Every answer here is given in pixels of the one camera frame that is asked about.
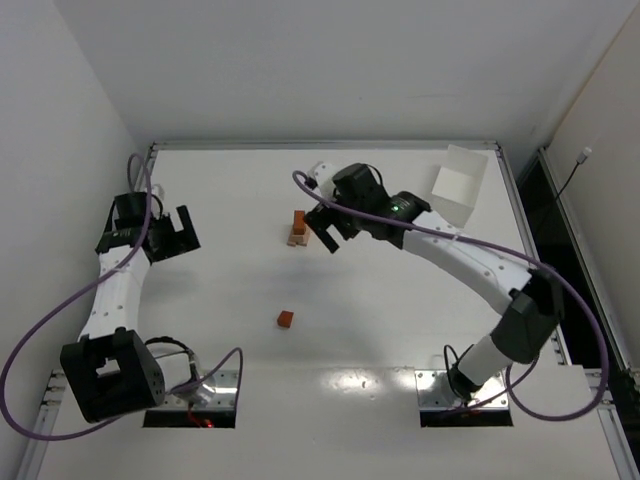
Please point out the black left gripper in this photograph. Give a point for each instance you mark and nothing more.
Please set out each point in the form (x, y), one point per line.
(170, 240)

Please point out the dark brown arch block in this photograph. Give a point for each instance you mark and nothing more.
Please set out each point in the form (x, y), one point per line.
(299, 226)

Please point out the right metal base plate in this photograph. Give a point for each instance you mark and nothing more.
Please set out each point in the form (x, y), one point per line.
(435, 395)

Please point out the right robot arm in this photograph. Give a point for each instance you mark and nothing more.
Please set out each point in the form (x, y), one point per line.
(527, 300)

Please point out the dark brown wood cube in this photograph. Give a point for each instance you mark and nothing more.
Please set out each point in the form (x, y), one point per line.
(285, 319)

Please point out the white storage box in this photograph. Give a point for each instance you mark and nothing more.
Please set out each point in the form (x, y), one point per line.
(457, 184)

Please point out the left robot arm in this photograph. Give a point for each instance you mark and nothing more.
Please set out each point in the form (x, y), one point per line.
(109, 368)

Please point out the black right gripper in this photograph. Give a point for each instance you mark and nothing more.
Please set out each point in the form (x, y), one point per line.
(329, 220)

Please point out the metal base plate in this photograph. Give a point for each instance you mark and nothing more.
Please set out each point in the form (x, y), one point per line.
(435, 395)
(215, 394)

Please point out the aluminium table frame rail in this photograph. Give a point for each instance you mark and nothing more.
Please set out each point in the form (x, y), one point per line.
(324, 144)

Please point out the light long wood block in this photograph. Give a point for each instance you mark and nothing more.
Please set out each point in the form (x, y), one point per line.
(305, 237)
(294, 238)

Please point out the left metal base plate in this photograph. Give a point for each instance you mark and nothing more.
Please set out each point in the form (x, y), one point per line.
(215, 394)

